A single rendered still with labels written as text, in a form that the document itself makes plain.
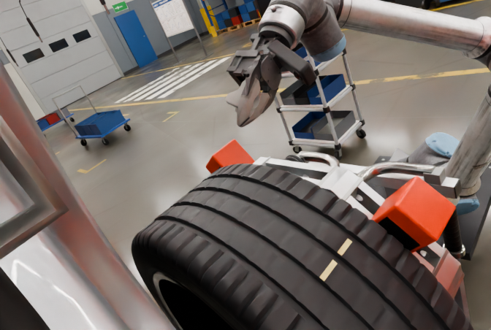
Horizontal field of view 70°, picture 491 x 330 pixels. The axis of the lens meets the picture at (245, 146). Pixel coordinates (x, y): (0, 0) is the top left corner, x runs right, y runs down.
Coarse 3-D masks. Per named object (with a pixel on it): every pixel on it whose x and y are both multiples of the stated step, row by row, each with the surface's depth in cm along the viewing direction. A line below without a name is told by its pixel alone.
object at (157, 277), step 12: (156, 276) 66; (168, 276) 58; (156, 288) 75; (168, 288) 77; (180, 288) 80; (168, 300) 78; (180, 300) 82; (192, 300) 84; (180, 312) 82; (192, 312) 84; (204, 312) 86; (180, 324) 82; (192, 324) 84; (204, 324) 86; (216, 324) 88; (228, 324) 47
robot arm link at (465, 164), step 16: (480, 112) 106; (480, 128) 107; (464, 144) 117; (480, 144) 111; (464, 160) 119; (480, 160) 116; (448, 176) 130; (464, 176) 124; (464, 192) 129; (464, 208) 135
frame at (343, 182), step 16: (272, 160) 75; (304, 176) 69; (320, 176) 65; (336, 176) 61; (352, 176) 61; (336, 192) 58; (352, 192) 59; (368, 192) 60; (368, 208) 61; (416, 256) 55; (432, 256) 57; (448, 256) 56; (432, 272) 54; (448, 272) 54; (448, 288) 53; (464, 288) 58; (464, 304) 58
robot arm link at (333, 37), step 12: (324, 12) 76; (324, 24) 77; (336, 24) 81; (312, 36) 79; (324, 36) 79; (336, 36) 81; (312, 48) 82; (324, 48) 81; (336, 48) 82; (324, 60) 84
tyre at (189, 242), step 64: (192, 192) 66; (256, 192) 56; (320, 192) 53; (192, 256) 48; (256, 256) 46; (320, 256) 46; (384, 256) 47; (256, 320) 41; (320, 320) 41; (384, 320) 43; (448, 320) 46
